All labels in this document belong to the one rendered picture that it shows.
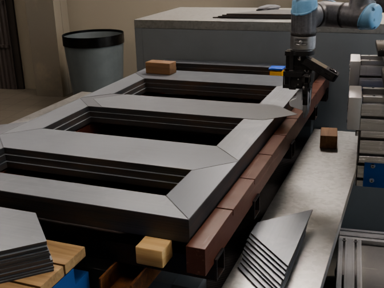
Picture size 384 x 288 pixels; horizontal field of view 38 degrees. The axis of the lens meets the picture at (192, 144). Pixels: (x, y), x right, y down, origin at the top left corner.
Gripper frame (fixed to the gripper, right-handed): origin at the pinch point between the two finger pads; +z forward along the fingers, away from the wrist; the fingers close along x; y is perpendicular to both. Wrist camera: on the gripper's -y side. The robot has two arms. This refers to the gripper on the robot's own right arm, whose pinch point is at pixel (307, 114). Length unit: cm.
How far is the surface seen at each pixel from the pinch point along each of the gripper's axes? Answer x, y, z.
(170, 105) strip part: 0.4, 46.6, 0.6
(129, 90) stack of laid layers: -22, 74, 2
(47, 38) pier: -288, 304, 29
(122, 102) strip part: 1, 65, 1
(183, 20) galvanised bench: -81, 74, -17
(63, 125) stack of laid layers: 25, 73, 3
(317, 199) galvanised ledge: 20.0, -7.4, 19.4
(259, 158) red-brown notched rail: 29.6, 7.3, 4.9
